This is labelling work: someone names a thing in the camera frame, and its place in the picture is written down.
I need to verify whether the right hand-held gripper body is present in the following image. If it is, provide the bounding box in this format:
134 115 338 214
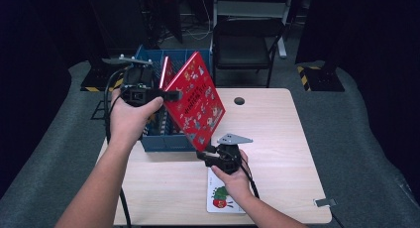
204 133 255 175

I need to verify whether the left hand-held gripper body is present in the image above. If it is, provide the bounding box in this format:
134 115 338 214
101 54 164 107

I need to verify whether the red picture book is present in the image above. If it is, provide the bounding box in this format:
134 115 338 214
158 56 176 90
162 51 227 153

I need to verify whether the blue monster picture book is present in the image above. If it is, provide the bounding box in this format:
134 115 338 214
134 45 166 137

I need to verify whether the blue plastic file rack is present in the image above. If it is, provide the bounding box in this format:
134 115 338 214
134 45 212 153

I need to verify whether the white caterpillar picture book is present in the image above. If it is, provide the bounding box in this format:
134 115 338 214
206 167 247 214

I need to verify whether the person's right hand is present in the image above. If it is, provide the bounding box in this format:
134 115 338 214
211 150 252 202

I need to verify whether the person's left hand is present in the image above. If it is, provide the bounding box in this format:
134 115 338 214
108 88 165 150

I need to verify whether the black yellow-striped stand base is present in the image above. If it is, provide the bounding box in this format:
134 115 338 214
79 64 130 93
296 64 346 92

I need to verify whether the black metal truss stand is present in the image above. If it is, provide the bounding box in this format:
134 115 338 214
137 0 184 49

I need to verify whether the black folding chair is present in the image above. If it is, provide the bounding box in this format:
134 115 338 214
211 18 286 88

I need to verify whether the grey tape piece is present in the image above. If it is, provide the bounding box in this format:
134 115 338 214
313 197 338 208

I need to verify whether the left hand-held gripper cable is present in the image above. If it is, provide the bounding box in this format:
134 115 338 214
103 67 133 228

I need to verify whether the hand-held gripper cable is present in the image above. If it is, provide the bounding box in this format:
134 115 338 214
231 152 261 200
103 67 133 228

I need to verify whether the right hand-held gripper cable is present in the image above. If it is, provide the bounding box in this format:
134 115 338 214
231 152 261 200

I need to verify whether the white floor cable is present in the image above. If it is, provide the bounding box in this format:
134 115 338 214
182 29 212 42

